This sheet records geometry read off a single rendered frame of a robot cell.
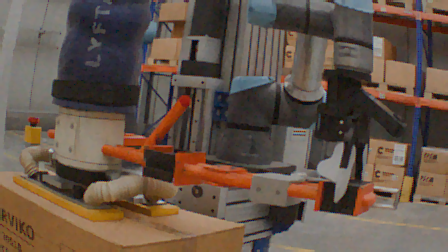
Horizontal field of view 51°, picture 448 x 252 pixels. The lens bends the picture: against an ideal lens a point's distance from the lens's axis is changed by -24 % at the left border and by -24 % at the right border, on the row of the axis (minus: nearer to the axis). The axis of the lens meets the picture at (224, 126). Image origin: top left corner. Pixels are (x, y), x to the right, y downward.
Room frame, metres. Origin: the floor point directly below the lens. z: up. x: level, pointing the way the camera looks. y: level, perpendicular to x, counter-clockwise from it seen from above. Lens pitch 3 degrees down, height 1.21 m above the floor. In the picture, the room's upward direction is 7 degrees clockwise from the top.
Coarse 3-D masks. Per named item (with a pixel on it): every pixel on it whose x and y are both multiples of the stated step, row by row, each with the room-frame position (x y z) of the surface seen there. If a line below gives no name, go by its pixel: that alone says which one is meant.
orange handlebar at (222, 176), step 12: (48, 132) 1.28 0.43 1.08; (108, 144) 1.16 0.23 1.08; (132, 144) 1.41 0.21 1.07; (120, 156) 1.13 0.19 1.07; (132, 156) 1.11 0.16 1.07; (192, 168) 1.03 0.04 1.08; (204, 168) 1.02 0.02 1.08; (216, 168) 1.01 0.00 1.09; (228, 168) 1.02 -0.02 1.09; (240, 168) 1.04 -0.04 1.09; (204, 180) 1.02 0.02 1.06; (216, 180) 1.01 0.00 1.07; (228, 180) 0.99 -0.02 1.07; (240, 180) 0.98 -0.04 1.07; (288, 192) 0.93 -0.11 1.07; (300, 192) 0.92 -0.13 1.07; (312, 192) 0.91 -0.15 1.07; (372, 204) 0.87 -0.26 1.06
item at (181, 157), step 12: (144, 156) 1.07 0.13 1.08; (156, 156) 1.05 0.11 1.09; (168, 156) 1.04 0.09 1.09; (180, 156) 1.04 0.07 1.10; (192, 156) 1.07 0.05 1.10; (204, 156) 1.10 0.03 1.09; (144, 168) 1.07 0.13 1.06; (156, 168) 1.06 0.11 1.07; (168, 168) 1.05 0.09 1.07; (180, 168) 1.04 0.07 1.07; (168, 180) 1.03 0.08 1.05; (180, 180) 1.04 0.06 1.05; (192, 180) 1.07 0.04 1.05
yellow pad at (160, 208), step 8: (120, 200) 1.22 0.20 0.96; (144, 200) 1.23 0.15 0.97; (160, 200) 1.26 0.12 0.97; (128, 208) 1.21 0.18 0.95; (136, 208) 1.20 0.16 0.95; (144, 208) 1.18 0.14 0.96; (152, 208) 1.18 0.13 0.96; (160, 208) 1.20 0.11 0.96; (168, 208) 1.22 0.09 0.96; (176, 208) 1.25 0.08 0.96; (152, 216) 1.18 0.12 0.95; (160, 216) 1.20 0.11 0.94
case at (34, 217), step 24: (0, 192) 1.14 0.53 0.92; (24, 192) 1.12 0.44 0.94; (0, 216) 1.15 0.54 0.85; (24, 216) 1.07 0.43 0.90; (48, 216) 1.02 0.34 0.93; (72, 216) 1.02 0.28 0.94; (144, 216) 1.17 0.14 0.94; (168, 216) 1.22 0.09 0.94; (192, 216) 1.26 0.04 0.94; (0, 240) 1.15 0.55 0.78; (24, 240) 1.08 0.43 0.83; (48, 240) 1.02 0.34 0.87; (72, 240) 0.97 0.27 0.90; (96, 240) 0.93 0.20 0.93; (120, 240) 0.93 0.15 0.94; (144, 240) 0.96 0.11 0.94; (168, 240) 1.00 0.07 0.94; (192, 240) 1.07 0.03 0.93; (216, 240) 1.14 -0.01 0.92; (240, 240) 1.22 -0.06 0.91
